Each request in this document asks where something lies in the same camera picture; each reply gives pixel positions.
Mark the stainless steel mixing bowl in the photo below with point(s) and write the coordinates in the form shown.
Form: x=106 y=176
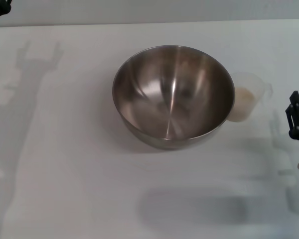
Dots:
x=174 y=99

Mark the clear plastic measuring cup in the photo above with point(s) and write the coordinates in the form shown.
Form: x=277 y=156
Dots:
x=261 y=87

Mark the white rice grains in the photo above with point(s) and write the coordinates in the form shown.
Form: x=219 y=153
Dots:
x=243 y=104

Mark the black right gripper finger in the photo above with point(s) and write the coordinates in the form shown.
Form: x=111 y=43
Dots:
x=295 y=112

